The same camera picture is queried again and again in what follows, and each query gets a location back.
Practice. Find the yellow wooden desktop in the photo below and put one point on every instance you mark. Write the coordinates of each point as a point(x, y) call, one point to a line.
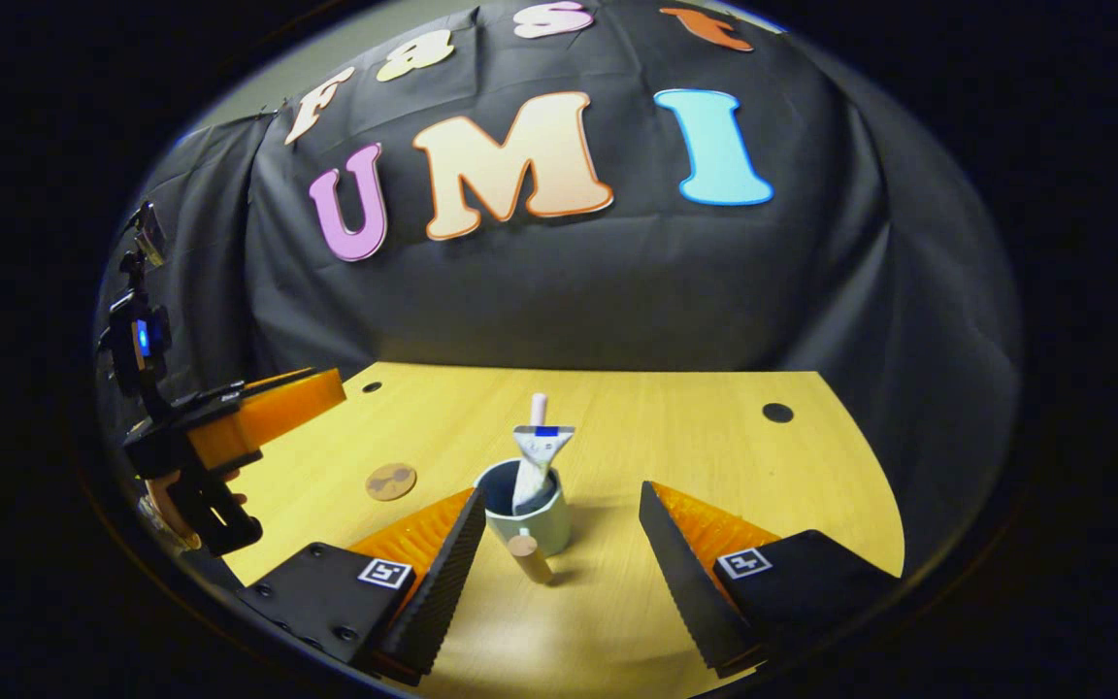
point(714, 466)

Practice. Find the round wooden coaster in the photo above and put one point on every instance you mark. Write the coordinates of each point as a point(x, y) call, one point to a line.
point(391, 482)

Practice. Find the white toothpaste tube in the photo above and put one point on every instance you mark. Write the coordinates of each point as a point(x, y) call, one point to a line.
point(538, 456)

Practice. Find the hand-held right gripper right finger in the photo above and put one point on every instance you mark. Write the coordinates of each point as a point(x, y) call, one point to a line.
point(685, 573)

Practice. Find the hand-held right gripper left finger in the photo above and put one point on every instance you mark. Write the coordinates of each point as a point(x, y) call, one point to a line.
point(443, 582)

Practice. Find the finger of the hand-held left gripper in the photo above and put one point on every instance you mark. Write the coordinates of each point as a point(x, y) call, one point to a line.
point(278, 413)

